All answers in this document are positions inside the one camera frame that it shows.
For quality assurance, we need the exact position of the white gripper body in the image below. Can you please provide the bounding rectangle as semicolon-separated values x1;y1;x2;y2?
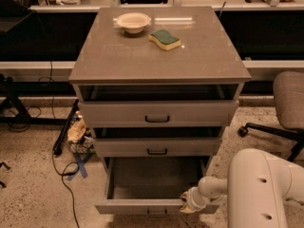
188;187;210;212

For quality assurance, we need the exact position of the grey bottom drawer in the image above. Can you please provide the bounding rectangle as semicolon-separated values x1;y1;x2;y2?
96;156;209;218

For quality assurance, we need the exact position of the grey drawer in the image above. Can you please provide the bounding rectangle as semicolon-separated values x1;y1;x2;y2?
78;101;238;127
93;138;221;157
96;156;209;218

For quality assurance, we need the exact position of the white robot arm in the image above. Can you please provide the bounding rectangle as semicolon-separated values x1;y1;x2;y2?
180;148;304;228

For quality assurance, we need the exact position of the grey middle drawer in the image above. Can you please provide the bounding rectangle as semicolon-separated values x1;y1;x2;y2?
93;138;221;157

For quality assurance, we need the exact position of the grey top drawer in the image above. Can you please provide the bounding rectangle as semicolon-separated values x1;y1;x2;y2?
78;101;238;127

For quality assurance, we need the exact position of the grey drawer cabinet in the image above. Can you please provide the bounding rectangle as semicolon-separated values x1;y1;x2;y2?
67;5;252;163

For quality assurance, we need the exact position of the blue tape cross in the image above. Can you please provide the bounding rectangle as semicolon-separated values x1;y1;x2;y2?
66;153;93;181

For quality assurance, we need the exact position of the crumpled snack bag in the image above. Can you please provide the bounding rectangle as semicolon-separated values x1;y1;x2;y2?
67;110;95;154

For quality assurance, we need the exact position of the black power strip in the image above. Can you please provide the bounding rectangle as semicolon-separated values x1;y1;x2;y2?
52;100;78;156

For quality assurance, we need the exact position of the black office chair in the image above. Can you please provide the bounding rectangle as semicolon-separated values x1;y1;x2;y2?
237;71;304;162

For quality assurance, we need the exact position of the green yellow sponge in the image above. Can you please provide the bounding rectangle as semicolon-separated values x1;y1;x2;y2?
149;29;181;51

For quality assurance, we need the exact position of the white paper bowl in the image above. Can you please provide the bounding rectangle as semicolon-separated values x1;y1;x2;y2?
116;12;151;34

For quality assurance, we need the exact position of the black desk leg stand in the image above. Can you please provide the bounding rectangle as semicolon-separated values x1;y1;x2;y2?
0;74;67;125

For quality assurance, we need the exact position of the black power cable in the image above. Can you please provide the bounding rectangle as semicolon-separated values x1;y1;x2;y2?
51;149;81;228

